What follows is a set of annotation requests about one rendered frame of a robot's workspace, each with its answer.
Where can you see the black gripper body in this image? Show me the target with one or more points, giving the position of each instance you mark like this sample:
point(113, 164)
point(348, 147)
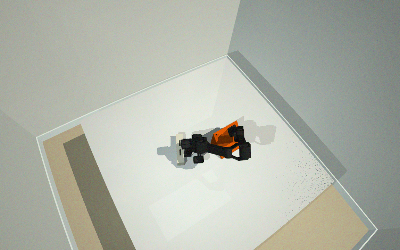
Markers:
point(197, 159)

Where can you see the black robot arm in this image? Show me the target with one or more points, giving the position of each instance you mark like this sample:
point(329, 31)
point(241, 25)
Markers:
point(201, 145)

